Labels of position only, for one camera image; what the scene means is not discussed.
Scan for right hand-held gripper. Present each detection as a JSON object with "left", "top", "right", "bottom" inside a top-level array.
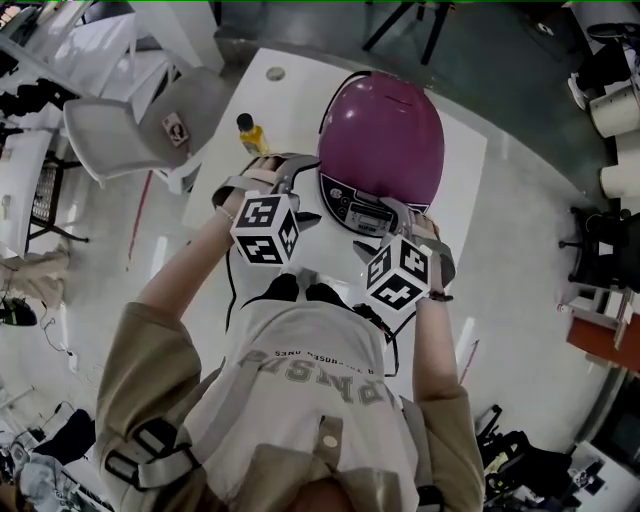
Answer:
[{"left": 352, "top": 196, "right": 458, "bottom": 316}]

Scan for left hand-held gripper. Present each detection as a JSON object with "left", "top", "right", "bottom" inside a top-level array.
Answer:
[{"left": 210, "top": 154, "right": 322, "bottom": 268}]

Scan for purple rice cooker lid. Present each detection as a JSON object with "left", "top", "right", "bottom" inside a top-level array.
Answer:
[{"left": 317, "top": 69, "right": 446, "bottom": 207}]

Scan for person's right forearm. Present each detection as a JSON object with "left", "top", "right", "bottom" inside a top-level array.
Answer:
[{"left": 413, "top": 294, "right": 462, "bottom": 405}]

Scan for person's left forearm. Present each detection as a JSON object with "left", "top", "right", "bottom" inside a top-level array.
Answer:
[{"left": 137, "top": 207, "right": 242, "bottom": 322}]

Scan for person's left hand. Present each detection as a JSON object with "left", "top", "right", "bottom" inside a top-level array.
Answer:
[{"left": 242, "top": 155, "right": 301, "bottom": 188}]

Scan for person's right hand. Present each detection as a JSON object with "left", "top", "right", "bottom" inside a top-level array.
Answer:
[{"left": 411, "top": 213, "right": 443, "bottom": 242}]

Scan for yellow oil bottle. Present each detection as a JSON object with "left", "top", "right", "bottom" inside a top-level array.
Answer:
[{"left": 235, "top": 113, "right": 272, "bottom": 157}]

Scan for white square table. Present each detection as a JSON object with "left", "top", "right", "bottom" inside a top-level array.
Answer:
[{"left": 182, "top": 47, "right": 489, "bottom": 331}]

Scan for person's black trousers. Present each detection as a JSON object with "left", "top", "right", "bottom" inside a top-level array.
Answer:
[{"left": 267, "top": 273, "right": 352, "bottom": 312}]

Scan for printed card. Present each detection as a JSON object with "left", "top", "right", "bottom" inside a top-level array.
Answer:
[{"left": 161, "top": 113, "right": 191, "bottom": 147}]

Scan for red floor tape strip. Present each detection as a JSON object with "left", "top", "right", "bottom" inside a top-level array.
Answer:
[
  {"left": 461, "top": 339, "right": 482, "bottom": 387},
  {"left": 124, "top": 169, "right": 154, "bottom": 274}
]

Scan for person's white printed t-shirt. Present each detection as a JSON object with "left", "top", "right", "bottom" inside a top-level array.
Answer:
[{"left": 182, "top": 302, "right": 422, "bottom": 506}]

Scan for white plastic armchair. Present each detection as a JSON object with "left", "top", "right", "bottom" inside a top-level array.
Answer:
[{"left": 63, "top": 67, "right": 232, "bottom": 196}]

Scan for white chair with black legs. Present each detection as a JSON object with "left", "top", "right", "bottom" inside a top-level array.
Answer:
[{"left": 361, "top": 0, "right": 454, "bottom": 67}]

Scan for white low rack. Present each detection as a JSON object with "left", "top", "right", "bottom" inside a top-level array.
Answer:
[{"left": 558, "top": 284, "right": 637, "bottom": 322}]

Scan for black office chair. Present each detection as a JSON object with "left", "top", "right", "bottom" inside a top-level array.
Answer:
[
  {"left": 558, "top": 206, "right": 640, "bottom": 287},
  {"left": 473, "top": 403, "right": 572, "bottom": 502}
]

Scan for person's khaki overshirt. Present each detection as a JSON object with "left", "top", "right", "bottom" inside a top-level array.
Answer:
[{"left": 94, "top": 302, "right": 487, "bottom": 512}]

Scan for orange cabinet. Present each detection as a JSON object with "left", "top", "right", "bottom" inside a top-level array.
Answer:
[{"left": 565, "top": 313, "right": 640, "bottom": 374}]

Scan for white cylinder stool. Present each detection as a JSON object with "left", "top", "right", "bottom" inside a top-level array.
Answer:
[
  {"left": 599, "top": 149, "right": 640, "bottom": 199},
  {"left": 588, "top": 84, "right": 640, "bottom": 139}
]

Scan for white shelving unit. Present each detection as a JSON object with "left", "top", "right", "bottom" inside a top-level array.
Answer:
[{"left": 0, "top": 4, "right": 167, "bottom": 132}]

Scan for black metal stool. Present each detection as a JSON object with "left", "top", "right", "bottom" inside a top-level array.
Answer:
[{"left": 23, "top": 158, "right": 91, "bottom": 260}]

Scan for white side table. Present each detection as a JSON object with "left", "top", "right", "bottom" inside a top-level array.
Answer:
[{"left": 0, "top": 134, "right": 55, "bottom": 260}]

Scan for row of black bags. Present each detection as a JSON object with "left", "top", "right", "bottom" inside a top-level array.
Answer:
[{"left": 0, "top": 49, "right": 69, "bottom": 119}]

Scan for grey harness with black buckles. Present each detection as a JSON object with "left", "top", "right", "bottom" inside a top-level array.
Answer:
[{"left": 104, "top": 359, "right": 446, "bottom": 512}]

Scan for black green headset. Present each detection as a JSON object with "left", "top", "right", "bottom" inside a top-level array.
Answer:
[{"left": 0, "top": 296, "right": 39, "bottom": 327}]

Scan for right hand-held gripper black cable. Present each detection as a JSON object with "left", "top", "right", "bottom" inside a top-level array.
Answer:
[{"left": 352, "top": 301, "right": 419, "bottom": 377}]

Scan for hand-held gripper black cable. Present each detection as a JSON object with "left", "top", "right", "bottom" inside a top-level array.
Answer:
[
  {"left": 352, "top": 301, "right": 419, "bottom": 377},
  {"left": 223, "top": 244, "right": 281, "bottom": 334}
]

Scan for left hand-held gripper black cable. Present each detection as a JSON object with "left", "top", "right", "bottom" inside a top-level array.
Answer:
[{"left": 223, "top": 244, "right": 281, "bottom": 334}]

